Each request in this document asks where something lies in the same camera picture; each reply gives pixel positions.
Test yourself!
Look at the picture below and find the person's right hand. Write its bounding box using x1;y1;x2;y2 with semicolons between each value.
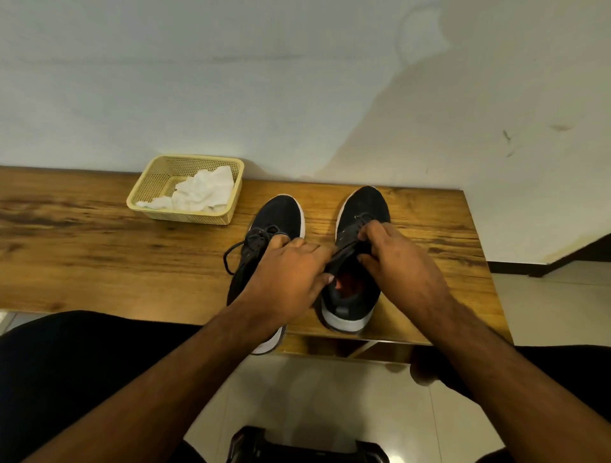
356;220;455;326

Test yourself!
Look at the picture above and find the person's left hand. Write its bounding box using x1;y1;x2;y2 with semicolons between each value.
237;234;336;331

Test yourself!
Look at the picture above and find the black sneaker with white sole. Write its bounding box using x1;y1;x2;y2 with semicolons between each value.
318;185;391;334
223;194;306;356

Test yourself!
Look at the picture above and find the person's left forearm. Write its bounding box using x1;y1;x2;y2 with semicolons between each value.
21;301;288;463

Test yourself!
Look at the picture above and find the person's right forearm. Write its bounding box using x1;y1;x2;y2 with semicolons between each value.
410;297;611;463

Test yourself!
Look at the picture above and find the white crumpled cloth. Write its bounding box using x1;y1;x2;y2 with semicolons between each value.
136;165;235;213

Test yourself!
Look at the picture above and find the black plastic object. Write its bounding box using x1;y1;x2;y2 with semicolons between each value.
226;426;390;463

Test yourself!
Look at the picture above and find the yellow plastic mesh basket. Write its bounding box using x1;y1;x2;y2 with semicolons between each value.
126;155;245;226

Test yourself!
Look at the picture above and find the dark skirting board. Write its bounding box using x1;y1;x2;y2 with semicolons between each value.
487;233;611;278

